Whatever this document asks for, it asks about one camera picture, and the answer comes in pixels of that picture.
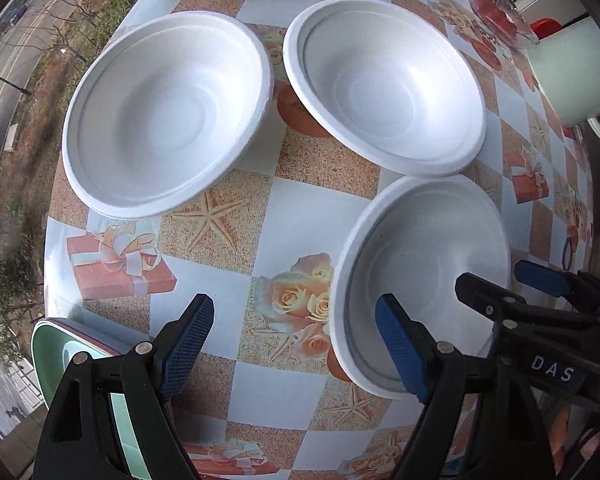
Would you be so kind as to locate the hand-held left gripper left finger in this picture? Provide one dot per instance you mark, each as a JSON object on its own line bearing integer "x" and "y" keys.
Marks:
{"x": 187, "y": 345}

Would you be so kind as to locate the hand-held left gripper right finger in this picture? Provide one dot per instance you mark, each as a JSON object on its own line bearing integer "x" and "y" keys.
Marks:
{"x": 402, "y": 345}

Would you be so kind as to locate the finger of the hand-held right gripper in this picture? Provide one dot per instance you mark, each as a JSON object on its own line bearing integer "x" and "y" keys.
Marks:
{"x": 542, "y": 280}
{"x": 480, "y": 292}

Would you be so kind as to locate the white foam bowl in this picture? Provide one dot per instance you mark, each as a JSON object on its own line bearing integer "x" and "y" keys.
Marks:
{"x": 165, "y": 110}
{"x": 385, "y": 80}
{"x": 420, "y": 270}

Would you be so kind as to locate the green plastic plate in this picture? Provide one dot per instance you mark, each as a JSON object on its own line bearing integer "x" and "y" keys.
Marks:
{"x": 47, "y": 360}

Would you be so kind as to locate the printed checkered tablecloth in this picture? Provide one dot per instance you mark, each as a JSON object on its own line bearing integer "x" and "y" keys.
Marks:
{"x": 305, "y": 170}

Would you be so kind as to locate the white enamel mug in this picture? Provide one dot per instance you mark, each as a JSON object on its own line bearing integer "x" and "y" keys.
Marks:
{"x": 570, "y": 75}

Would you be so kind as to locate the red lid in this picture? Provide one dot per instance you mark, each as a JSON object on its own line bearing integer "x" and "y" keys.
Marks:
{"x": 547, "y": 27}

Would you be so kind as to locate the glass bowl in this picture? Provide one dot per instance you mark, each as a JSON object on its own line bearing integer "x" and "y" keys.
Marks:
{"x": 500, "y": 15}

